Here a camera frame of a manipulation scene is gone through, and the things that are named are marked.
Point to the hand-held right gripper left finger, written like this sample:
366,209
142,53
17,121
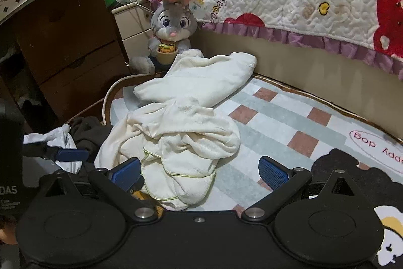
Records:
126,173

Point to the dark clothes heap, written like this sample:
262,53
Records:
88,133

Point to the cream nightstand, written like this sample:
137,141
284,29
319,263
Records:
135,23

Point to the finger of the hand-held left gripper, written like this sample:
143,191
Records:
73,155

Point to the cream top with green trim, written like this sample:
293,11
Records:
176,136

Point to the cream pants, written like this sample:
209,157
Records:
195,76

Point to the yellow cloth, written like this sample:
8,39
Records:
141,195

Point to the white cloth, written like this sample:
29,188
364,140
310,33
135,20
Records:
41,138

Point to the grey plush rabbit toy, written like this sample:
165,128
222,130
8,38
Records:
168,23

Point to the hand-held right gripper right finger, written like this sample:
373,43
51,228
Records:
273,175

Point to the brown wooden dresser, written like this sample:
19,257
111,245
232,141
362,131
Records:
69,45

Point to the checkered printed play mat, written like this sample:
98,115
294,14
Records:
283,130

